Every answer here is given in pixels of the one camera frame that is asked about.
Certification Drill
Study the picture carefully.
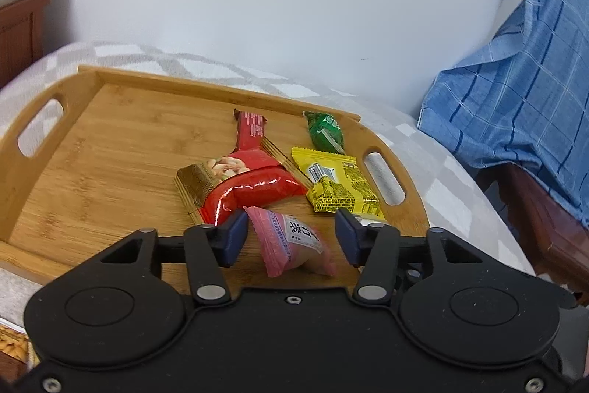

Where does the blue plaid cloth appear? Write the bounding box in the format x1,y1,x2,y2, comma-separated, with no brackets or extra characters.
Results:
416,0,589,230

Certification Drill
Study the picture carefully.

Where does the dark wooden furniture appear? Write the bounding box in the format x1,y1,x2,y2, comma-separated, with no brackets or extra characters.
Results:
474,163,589,306

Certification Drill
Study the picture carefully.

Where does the red and brown chocolate bar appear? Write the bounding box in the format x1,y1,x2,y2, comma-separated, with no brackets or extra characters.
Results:
232,109,268,153

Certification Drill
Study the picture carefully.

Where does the yellow snack packet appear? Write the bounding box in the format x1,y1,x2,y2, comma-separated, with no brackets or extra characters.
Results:
291,147,386,221

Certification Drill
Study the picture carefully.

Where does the wooden serving tray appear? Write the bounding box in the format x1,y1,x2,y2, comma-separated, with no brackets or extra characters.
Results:
0,65,431,289

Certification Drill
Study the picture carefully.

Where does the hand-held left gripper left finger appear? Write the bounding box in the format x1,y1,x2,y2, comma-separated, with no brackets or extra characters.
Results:
94,210,250,308

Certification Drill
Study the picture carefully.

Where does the pink pastry packet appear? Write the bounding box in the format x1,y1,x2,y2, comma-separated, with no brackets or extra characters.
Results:
243,205,338,279

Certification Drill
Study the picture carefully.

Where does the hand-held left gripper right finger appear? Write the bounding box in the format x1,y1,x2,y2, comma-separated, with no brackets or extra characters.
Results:
335,208,479,308

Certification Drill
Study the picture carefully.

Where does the brown wooden cabinet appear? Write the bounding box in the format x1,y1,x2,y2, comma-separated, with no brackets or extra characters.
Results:
0,0,53,88

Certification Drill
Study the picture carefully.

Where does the green snack packet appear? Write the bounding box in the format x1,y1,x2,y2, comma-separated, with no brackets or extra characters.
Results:
303,110,346,155

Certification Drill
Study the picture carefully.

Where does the red and gold nut packet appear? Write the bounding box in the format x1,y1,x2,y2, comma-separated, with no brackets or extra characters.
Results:
175,138,310,226

